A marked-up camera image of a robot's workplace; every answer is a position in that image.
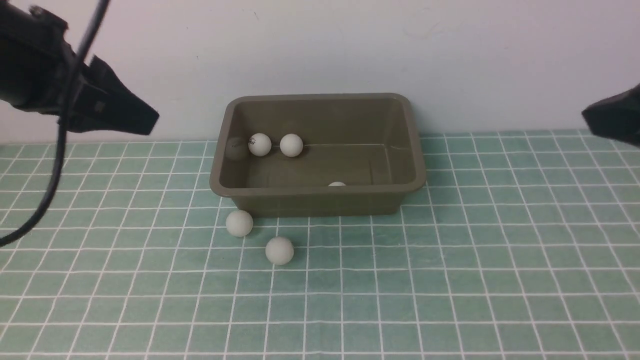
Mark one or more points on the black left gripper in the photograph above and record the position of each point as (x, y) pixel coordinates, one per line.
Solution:
(36, 62)

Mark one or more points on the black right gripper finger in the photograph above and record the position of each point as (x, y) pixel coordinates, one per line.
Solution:
(616, 118)

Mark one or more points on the green checked tablecloth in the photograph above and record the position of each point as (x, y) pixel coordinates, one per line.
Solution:
(521, 246)

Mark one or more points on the olive plastic storage bin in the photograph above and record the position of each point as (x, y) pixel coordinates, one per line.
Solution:
(369, 141)

